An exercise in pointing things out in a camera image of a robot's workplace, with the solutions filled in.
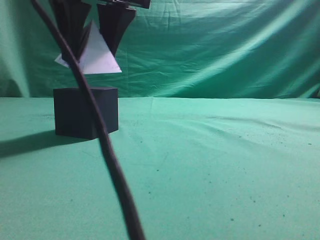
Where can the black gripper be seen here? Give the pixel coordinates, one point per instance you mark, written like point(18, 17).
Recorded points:
point(114, 18)

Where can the white square pyramid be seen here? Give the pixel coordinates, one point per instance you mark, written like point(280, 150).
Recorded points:
point(94, 56)

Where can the dark purple cube block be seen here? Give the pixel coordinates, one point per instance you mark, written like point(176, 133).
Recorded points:
point(72, 115)

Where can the green cloth backdrop and cover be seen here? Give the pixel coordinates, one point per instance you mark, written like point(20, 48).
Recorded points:
point(219, 126)

